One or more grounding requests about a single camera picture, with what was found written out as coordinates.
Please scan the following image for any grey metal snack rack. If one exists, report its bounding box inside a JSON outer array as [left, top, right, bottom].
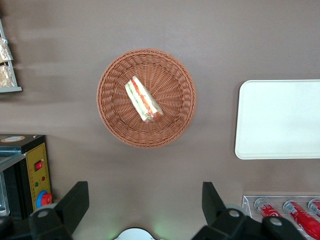
[[0, 17, 23, 94]]

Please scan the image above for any red aluminium soda bottle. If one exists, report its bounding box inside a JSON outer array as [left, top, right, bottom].
[[282, 199, 320, 240], [307, 198, 320, 218], [253, 197, 285, 221]]

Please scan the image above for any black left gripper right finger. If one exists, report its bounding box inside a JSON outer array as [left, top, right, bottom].
[[192, 181, 251, 240]]

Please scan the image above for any black and yellow food warmer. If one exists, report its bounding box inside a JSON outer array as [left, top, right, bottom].
[[0, 134, 54, 222]]

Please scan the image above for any clear bag of pale snacks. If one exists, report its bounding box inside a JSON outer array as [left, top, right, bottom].
[[0, 36, 13, 63], [0, 64, 15, 88]]

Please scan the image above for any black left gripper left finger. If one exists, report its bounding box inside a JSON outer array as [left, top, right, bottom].
[[28, 181, 90, 240]]

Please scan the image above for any beige rectangular plastic tray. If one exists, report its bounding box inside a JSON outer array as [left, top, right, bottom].
[[234, 79, 320, 160]]

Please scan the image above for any round brown wicker basket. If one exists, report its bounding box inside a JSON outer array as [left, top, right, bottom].
[[96, 48, 198, 149]]

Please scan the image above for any triangular sandwich with vegetable filling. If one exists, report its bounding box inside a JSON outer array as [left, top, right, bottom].
[[124, 76, 165, 124]]

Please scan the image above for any clear acrylic bottle rack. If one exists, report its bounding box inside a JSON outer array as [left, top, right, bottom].
[[241, 194, 320, 240]]

